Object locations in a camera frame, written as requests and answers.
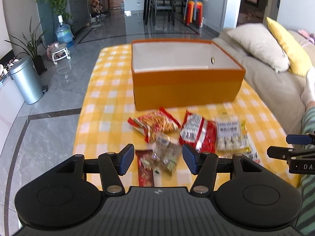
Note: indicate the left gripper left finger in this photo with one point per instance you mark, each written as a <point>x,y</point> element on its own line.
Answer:
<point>112,166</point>

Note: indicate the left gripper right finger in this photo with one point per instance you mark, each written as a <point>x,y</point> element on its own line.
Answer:
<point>204,166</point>

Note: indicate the dark red chocolate bar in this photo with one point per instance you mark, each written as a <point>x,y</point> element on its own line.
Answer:
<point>145,173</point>

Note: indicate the red silver snack bag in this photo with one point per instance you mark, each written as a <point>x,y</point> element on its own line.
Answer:
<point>198,132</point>

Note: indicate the yellow checkered tablecloth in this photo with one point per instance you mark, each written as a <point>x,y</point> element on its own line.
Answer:
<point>109,103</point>

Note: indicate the clear bag mixed nuts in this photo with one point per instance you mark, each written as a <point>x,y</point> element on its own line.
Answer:
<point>165,154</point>

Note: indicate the clear bag white balls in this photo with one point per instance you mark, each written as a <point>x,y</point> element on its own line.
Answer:
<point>227,130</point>

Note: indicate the yellow snack packet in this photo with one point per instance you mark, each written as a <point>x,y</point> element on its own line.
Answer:
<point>244,136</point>

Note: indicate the white green sausage packet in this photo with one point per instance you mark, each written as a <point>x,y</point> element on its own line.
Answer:
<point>234,147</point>

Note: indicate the red fries snack bag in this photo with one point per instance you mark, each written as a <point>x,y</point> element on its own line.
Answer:
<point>153,123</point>

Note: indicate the grey sofa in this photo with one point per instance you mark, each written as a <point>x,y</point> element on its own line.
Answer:
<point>281,92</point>

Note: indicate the yellow pillow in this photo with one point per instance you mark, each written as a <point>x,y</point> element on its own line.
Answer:
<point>300,62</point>

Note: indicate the orange cardboard box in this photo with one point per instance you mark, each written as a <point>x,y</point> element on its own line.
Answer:
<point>175,72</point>

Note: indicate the small white stool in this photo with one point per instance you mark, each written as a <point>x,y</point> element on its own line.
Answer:
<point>57,52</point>

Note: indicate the cream pillow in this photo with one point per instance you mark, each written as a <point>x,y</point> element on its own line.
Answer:
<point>256,39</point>

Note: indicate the silver trash can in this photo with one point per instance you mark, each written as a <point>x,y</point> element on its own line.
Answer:
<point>27,80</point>

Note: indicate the blue water bottle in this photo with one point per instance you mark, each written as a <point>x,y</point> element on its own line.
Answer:
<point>63,33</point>

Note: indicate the potted green plant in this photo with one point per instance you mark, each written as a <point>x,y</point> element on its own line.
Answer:
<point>29,46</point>

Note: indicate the red orange stacked stools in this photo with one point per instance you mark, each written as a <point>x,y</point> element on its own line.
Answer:
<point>194,13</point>

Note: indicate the dark grey cabinet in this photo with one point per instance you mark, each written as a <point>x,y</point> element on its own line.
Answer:
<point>78,11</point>

